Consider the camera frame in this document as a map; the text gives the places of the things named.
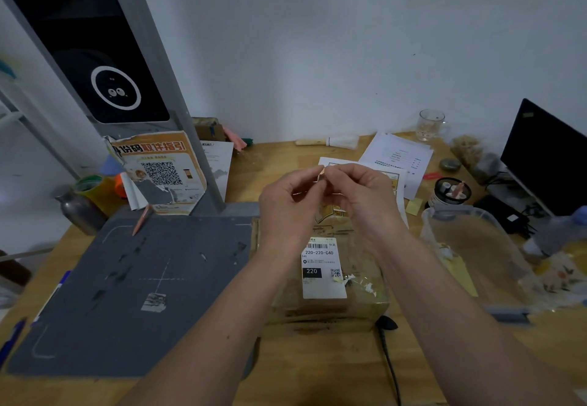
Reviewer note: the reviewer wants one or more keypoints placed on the person's right hand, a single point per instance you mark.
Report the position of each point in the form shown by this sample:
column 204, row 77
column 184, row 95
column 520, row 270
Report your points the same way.
column 371, row 208

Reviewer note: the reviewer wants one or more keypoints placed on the person's left hand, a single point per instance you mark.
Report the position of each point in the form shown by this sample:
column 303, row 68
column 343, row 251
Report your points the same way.
column 282, row 218

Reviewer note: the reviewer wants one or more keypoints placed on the person's right thumb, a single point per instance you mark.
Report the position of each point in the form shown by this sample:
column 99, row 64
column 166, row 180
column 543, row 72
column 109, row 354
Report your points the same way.
column 341, row 186

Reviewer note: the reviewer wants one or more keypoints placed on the person's left thumb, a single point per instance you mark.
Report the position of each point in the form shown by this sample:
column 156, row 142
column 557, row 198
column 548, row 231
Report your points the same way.
column 308, row 189

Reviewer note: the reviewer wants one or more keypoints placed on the person's right forearm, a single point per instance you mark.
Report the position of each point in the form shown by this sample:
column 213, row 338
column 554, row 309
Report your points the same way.
column 463, row 328

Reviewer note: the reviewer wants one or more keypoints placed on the person's left forearm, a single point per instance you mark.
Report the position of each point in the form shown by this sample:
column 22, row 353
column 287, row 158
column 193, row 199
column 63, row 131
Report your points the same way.
column 206, row 332

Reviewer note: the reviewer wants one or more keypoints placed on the white bristle brush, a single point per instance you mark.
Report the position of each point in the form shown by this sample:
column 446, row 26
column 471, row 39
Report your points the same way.
column 328, row 141

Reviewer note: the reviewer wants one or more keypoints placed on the white paper with yellow pictures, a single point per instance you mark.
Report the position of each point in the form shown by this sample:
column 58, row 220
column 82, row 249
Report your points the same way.
column 394, row 176

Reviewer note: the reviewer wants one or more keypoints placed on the white printed paper sheets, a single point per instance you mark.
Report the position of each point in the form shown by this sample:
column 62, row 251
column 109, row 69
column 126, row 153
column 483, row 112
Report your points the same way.
column 399, row 156

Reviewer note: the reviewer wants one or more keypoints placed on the yellow sticky note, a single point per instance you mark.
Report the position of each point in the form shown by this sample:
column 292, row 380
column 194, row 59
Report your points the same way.
column 414, row 207

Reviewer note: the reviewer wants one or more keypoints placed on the green small item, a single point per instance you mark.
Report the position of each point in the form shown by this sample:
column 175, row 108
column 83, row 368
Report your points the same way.
column 247, row 141

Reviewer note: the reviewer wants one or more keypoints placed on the white shipping label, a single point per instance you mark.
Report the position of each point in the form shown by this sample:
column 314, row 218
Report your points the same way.
column 323, row 268

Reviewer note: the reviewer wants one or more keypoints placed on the pink paper piece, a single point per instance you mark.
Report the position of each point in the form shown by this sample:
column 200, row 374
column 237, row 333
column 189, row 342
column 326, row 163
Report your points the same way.
column 235, row 140

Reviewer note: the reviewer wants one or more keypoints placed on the white printed leaflet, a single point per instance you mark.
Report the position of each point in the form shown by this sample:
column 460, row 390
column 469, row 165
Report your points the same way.
column 221, row 165

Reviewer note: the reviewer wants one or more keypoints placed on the red pen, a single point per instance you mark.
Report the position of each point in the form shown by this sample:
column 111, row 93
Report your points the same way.
column 431, row 175

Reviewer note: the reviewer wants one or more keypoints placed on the clear glass mug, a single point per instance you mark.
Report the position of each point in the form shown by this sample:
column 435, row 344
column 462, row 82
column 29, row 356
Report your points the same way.
column 430, row 125

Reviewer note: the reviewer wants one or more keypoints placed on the black and white pen cup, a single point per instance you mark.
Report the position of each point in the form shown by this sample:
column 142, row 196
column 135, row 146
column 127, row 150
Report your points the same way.
column 449, row 192

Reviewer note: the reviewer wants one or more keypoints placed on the gray pebble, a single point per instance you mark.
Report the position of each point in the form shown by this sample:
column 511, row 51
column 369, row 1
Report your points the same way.
column 450, row 164

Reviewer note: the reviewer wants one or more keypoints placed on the small brown box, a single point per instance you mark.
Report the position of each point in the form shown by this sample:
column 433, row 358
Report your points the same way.
column 208, row 128

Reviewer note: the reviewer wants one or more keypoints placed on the taped cardboard parcel box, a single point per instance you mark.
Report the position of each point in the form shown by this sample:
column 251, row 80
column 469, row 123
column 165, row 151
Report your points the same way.
column 321, row 309

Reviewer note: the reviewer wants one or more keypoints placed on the clear plastic bag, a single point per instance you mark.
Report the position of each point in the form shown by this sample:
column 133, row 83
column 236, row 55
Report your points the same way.
column 477, row 158

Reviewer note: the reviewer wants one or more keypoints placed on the torn orange poster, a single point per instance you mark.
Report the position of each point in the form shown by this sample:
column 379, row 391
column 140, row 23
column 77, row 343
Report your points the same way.
column 160, row 172

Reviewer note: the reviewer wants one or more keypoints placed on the clear plastic container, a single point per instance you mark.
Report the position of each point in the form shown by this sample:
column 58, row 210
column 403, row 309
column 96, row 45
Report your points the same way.
column 481, row 254

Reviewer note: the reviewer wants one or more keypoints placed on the gray metal scanner stand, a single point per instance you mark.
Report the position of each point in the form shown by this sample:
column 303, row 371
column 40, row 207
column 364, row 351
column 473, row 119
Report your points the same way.
column 176, row 98

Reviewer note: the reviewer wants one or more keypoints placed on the black power adapter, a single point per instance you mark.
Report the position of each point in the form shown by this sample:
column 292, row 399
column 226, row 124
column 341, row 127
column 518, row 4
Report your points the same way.
column 502, row 215

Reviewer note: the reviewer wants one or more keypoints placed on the pink pencil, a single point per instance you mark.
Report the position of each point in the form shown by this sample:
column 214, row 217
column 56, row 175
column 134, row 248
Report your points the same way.
column 142, row 220

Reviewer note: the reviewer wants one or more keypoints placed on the orange tape roll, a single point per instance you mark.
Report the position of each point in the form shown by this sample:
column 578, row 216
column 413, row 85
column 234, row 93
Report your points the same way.
column 121, row 185

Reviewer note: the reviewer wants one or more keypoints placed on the black laptop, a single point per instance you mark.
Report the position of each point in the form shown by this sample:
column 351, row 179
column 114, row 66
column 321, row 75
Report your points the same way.
column 545, row 158

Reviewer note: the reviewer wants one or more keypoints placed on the gray scanner base mat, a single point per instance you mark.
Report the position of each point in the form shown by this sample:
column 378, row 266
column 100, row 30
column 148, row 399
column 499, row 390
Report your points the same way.
column 128, row 291

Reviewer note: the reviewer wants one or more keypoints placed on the yellow tape roll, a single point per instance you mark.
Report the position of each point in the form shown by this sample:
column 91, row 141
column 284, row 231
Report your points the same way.
column 98, row 192

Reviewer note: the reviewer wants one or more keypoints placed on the clear plastic bottle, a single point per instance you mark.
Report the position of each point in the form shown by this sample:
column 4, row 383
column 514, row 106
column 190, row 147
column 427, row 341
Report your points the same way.
column 557, row 234

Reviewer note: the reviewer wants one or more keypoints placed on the steel bottle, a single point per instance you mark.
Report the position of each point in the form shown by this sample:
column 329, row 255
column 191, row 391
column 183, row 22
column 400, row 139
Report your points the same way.
column 82, row 211

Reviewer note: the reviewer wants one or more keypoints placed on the floral patterned cloth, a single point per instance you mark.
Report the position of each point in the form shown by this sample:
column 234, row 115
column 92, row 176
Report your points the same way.
column 562, row 279

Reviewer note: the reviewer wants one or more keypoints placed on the black scanner screen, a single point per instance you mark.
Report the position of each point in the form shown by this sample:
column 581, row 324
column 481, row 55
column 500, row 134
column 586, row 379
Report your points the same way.
column 87, row 39

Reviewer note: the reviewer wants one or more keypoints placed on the blue pen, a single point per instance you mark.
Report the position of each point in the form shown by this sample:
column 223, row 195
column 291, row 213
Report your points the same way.
column 52, row 295
column 11, row 339

